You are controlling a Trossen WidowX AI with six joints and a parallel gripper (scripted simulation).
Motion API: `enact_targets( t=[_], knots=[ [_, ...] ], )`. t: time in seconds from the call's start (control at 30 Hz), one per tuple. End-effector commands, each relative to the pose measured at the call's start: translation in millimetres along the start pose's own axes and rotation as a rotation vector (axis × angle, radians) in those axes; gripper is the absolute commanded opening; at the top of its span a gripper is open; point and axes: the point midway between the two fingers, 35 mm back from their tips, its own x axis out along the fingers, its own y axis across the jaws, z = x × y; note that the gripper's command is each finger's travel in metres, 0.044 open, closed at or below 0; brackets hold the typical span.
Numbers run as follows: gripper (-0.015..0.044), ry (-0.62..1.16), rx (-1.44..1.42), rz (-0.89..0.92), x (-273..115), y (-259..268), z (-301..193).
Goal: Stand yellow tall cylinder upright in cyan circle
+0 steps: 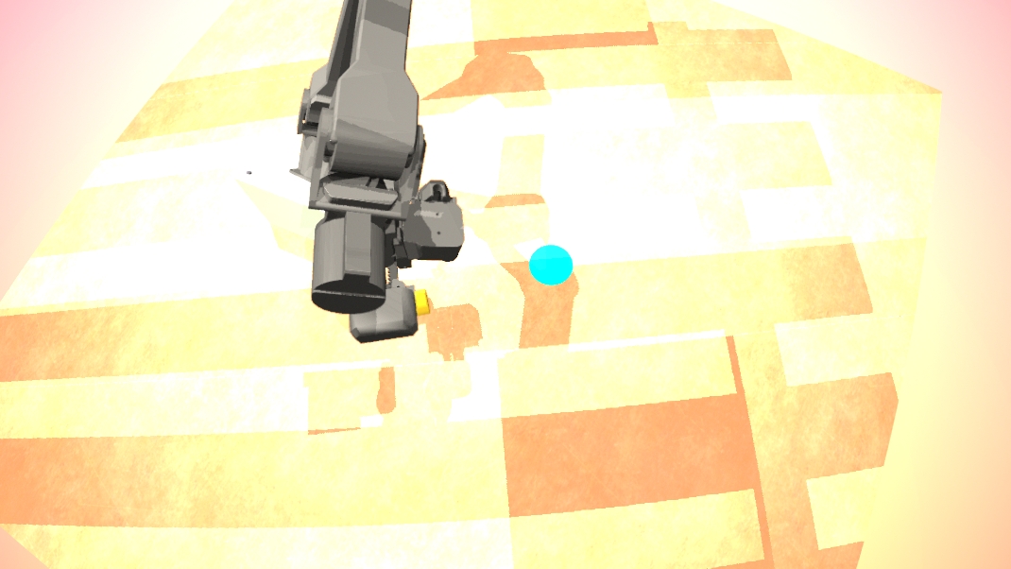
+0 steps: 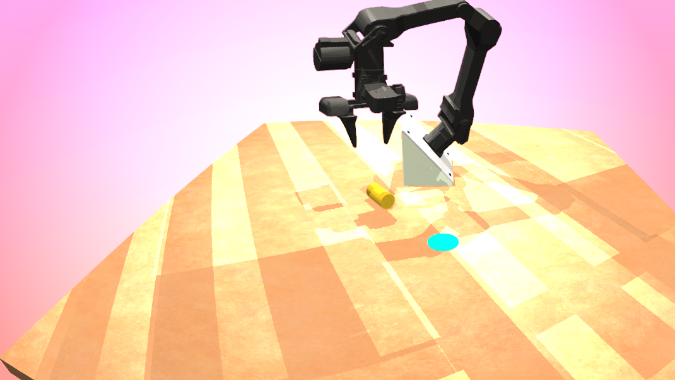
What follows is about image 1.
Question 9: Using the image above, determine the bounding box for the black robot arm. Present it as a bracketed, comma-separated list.
[288, 0, 465, 314]

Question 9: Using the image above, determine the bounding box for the yellow cylinder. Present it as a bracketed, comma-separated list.
[416, 289, 430, 316]

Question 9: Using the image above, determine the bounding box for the cyan circle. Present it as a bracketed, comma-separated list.
[529, 245, 574, 285]

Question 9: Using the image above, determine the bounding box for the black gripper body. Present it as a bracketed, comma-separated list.
[349, 219, 419, 344]

